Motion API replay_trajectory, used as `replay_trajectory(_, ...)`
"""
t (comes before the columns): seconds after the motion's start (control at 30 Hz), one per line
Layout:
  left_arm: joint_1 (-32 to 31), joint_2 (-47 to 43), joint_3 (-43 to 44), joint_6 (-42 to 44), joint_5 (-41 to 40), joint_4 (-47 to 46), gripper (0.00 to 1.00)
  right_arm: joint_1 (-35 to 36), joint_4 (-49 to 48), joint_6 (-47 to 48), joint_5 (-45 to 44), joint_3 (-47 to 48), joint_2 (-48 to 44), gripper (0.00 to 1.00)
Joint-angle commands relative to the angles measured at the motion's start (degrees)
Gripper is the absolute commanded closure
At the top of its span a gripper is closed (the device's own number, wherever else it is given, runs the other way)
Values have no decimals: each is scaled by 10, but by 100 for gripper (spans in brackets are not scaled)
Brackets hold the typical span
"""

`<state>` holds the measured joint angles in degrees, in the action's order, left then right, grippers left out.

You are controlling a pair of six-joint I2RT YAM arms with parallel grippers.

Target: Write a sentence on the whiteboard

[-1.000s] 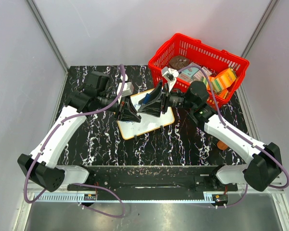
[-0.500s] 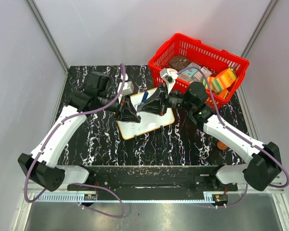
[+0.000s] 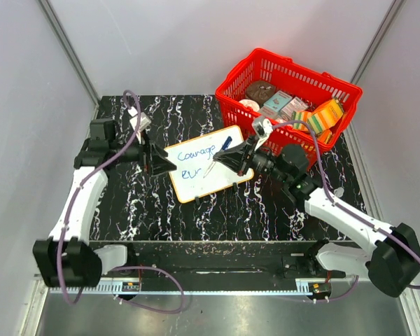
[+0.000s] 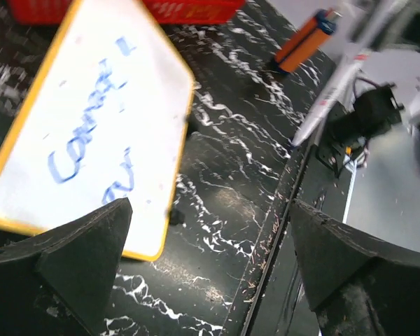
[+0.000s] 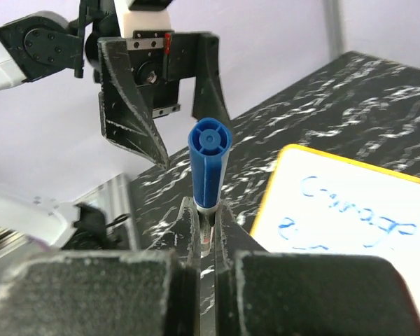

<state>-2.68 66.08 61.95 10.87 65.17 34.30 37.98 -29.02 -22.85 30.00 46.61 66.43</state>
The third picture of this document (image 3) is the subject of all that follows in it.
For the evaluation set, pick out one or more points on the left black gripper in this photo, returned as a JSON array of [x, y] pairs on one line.
[[159, 162]]

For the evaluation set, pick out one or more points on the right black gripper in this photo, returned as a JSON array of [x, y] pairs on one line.
[[236, 157]]

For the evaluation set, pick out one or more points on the yellow framed whiteboard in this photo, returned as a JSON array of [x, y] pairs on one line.
[[196, 173]]

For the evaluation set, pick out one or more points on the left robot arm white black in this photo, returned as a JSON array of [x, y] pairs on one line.
[[65, 258]]

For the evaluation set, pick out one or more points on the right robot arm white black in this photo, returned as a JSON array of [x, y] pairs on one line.
[[389, 256]]

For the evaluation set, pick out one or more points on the brown chocolate muffin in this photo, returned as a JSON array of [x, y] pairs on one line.
[[260, 91]]

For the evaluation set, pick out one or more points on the teal small carton box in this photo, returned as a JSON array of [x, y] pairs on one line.
[[279, 100]]

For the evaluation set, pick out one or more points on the pink white carton box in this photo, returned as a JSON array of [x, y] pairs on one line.
[[294, 106]]

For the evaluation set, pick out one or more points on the yellow green sponge pack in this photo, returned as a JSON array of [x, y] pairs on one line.
[[311, 122]]

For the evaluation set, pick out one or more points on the red plastic shopping basket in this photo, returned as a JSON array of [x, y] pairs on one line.
[[298, 81]]

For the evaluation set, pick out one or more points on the orange sponge pack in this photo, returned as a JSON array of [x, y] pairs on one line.
[[329, 113]]

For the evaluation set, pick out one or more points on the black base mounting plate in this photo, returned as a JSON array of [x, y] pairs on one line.
[[290, 259]]

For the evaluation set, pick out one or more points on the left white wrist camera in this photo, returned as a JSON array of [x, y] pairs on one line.
[[138, 121]]

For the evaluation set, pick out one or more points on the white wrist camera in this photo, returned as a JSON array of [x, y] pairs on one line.
[[263, 128], [138, 121]]

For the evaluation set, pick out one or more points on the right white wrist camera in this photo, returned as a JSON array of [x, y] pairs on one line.
[[263, 128]]

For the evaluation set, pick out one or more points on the aluminium frame rail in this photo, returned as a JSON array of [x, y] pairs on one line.
[[132, 279]]

